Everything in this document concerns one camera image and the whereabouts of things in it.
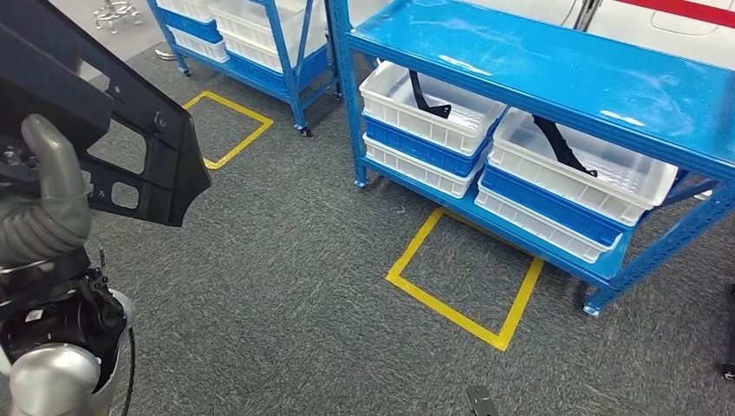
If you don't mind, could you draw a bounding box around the blue plastic bin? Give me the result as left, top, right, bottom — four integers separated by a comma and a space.
478, 166, 634, 250
225, 42, 332, 96
361, 114, 496, 179

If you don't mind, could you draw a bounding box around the chrome stool base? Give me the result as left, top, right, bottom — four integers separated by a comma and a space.
91, 0, 144, 31

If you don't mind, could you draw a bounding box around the black plastic plate frame part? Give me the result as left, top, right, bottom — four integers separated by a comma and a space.
0, 0, 213, 229

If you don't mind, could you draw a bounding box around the black robot foot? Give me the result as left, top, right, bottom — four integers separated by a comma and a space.
464, 384, 501, 416

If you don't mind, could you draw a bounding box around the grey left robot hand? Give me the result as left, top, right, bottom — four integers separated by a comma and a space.
20, 114, 93, 220

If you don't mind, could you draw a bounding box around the white car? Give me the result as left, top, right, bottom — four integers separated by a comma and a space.
464, 0, 735, 74

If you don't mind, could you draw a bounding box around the red barrier belt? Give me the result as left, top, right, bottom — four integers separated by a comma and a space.
613, 0, 735, 30

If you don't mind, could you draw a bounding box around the white plastic bin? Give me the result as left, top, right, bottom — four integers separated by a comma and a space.
361, 133, 490, 200
358, 60, 510, 158
209, 0, 329, 75
168, 26, 231, 65
473, 184, 625, 266
487, 107, 680, 229
155, 0, 218, 24

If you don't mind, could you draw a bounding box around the black bracket part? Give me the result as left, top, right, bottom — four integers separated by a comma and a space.
407, 69, 453, 120
530, 114, 599, 179

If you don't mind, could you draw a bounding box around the blue metal shelf rack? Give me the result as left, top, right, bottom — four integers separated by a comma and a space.
327, 0, 735, 319
146, 0, 343, 139

